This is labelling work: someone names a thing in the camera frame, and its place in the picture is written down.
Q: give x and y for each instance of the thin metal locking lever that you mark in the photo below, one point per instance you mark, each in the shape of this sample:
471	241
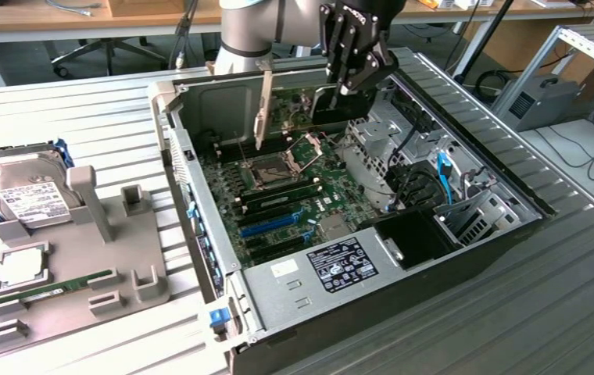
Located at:
242	150

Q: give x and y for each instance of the blue expansion slot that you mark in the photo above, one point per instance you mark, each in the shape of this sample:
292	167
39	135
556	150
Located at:
271	228

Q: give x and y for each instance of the wooden desk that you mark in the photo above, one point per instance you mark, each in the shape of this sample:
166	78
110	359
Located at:
458	13
26	19

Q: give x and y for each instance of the green graphics card black shroud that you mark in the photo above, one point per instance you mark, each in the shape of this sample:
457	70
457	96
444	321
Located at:
297	109

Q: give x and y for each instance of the aluminium frame rack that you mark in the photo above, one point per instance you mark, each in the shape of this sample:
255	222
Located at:
589	43

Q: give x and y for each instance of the perforated metal disk bay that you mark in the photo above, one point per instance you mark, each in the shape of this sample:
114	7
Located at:
370	156

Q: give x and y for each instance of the CPU socket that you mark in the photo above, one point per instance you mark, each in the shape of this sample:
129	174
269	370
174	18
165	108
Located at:
269	173

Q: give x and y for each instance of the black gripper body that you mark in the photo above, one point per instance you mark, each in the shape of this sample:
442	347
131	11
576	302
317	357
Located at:
376	19

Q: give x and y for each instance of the hard disk with blue caddy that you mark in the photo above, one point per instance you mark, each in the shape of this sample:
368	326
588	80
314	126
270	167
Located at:
26	187

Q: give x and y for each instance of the small white box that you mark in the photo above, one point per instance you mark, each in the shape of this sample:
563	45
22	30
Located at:
464	3

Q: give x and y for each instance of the black pole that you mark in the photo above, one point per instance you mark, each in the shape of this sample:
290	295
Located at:
491	31

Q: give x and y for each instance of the black RAM slot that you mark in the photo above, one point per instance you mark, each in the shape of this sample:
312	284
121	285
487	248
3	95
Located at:
239	143
277	148
277	187

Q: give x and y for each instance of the grey plastic parts rack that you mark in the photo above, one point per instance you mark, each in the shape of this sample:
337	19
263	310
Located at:
94	254

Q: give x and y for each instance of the office chair base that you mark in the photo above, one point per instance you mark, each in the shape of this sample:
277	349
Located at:
110	51

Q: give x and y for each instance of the silver CPU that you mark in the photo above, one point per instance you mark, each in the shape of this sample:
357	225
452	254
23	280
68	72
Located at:
20	269

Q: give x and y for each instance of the green motherboard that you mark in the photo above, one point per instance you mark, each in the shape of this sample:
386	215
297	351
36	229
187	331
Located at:
338	195

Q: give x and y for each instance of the blue case latch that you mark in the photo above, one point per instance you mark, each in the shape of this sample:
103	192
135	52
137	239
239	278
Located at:
218	317

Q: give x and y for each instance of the silver power supply with label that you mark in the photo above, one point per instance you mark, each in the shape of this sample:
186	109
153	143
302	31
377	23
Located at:
286	289

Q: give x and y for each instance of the open black PC case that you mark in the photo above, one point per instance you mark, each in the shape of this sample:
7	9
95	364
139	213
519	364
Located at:
381	312

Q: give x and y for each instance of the black expansion slot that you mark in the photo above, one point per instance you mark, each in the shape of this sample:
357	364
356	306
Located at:
269	216
277	248

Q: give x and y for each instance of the green RAM stick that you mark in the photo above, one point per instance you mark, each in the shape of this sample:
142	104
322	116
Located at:
52	291

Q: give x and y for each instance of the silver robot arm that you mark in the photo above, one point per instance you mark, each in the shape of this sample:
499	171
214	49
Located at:
247	35

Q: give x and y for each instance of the black fan shroud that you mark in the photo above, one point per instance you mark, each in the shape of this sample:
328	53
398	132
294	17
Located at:
412	238

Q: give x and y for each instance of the metal socket cover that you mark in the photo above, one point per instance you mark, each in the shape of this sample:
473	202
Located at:
305	154

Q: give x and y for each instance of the small orange box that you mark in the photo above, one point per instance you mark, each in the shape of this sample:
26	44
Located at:
430	3

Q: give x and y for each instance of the grey equipment box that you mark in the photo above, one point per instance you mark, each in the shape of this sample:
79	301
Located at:
543	101

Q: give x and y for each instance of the grey slotted disk bay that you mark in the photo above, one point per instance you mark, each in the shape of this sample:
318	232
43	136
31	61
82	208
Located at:
477	222

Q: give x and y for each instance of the beige corner fixture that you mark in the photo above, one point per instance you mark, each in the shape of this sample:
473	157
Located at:
159	97

